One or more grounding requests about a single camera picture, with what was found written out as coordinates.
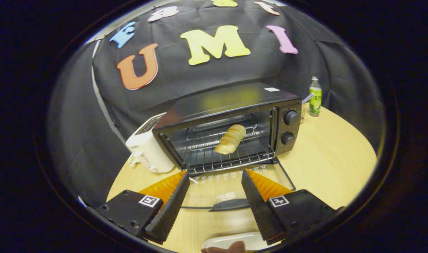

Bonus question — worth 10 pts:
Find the green drink bottle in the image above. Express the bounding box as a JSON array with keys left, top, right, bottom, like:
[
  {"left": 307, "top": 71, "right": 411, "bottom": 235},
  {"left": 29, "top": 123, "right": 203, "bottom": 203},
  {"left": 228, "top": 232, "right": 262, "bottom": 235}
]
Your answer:
[{"left": 309, "top": 76, "right": 322, "bottom": 117}]

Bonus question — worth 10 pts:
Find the black toaster oven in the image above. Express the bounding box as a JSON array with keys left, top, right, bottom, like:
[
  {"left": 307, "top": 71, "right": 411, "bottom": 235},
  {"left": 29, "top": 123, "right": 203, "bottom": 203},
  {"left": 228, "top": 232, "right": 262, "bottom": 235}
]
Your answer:
[{"left": 152, "top": 82, "right": 302, "bottom": 212}]

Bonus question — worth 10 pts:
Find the white pop-up toaster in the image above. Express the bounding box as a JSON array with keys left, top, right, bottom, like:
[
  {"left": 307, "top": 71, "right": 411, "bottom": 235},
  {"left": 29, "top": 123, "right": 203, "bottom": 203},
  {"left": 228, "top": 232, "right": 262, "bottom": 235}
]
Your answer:
[{"left": 125, "top": 112, "right": 176, "bottom": 173}]

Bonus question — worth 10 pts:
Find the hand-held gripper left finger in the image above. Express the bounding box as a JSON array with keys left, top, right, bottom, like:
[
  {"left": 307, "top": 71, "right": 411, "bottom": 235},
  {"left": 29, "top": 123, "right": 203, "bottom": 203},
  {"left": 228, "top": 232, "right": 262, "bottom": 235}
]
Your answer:
[{"left": 96, "top": 171, "right": 190, "bottom": 245}]

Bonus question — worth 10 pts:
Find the black backdrop cloth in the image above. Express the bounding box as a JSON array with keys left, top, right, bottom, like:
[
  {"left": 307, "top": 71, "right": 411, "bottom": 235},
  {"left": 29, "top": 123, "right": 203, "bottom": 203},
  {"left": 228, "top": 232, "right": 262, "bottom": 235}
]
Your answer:
[{"left": 47, "top": 0, "right": 385, "bottom": 208}]

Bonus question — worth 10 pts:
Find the white plate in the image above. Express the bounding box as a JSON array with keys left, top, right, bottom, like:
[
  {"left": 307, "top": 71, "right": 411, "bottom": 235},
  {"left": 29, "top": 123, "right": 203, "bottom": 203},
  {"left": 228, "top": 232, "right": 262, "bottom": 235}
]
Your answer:
[{"left": 202, "top": 231, "right": 271, "bottom": 251}]

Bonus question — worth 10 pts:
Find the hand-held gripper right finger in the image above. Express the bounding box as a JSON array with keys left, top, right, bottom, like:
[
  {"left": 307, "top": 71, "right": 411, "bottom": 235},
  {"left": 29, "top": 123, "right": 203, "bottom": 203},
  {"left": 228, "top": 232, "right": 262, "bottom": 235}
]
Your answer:
[{"left": 241, "top": 169, "right": 343, "bottom": 245}]

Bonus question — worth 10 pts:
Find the golden bread roll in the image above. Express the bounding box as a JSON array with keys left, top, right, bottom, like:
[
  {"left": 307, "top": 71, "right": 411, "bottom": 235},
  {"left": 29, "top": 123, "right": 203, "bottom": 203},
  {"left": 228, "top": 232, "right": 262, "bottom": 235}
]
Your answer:
[{"left": 215, "top": 124, "right": 246, "bottom": 155}]

